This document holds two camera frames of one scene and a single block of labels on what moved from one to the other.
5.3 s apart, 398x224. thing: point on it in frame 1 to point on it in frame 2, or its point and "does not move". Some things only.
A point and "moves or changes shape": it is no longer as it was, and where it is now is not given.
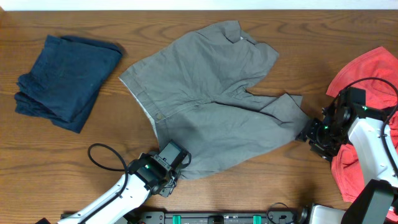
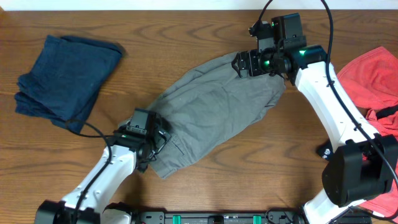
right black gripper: [310, 131] to [243, 57]
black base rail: [212, 217] does not move
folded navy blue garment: [63, 86] does not move
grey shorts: [195, 92] moves or changes shape
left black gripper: [167, 192] to [161, 142]
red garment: [377, 73] does not move
